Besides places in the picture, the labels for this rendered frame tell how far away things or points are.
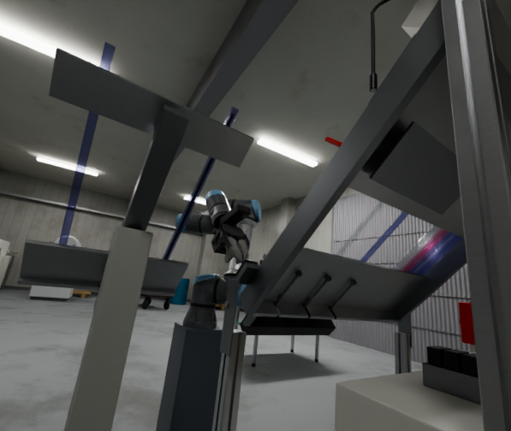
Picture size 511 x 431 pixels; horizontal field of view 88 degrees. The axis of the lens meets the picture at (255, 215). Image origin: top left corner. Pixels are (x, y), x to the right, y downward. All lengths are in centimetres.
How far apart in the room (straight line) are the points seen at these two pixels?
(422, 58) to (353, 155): 17
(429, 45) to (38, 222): 943
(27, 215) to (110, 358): 915
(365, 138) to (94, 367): 58
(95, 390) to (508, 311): 53
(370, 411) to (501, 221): 29
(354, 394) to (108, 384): 38
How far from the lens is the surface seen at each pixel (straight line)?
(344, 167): 53
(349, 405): 49
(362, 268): 85
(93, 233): 942
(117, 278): 51
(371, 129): 53
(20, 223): 960
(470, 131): 40
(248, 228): 131
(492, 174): 37
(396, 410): 45
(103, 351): 53
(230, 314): 67
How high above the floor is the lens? 75
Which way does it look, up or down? 15 degrees up
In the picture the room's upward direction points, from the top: 6 degrees clockwise
